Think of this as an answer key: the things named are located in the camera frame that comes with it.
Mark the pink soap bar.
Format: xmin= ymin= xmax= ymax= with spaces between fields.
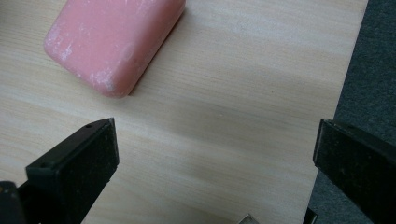
xmin=43 ymin=0 xmax=187 ymax=99

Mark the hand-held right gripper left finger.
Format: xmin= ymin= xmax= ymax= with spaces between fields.
xmin=17 ymin=117 xmax=120 ymax=224

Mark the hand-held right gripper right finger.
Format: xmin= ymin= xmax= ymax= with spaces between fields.
xmin=312 ymin=119 xmax=396 ymax=224

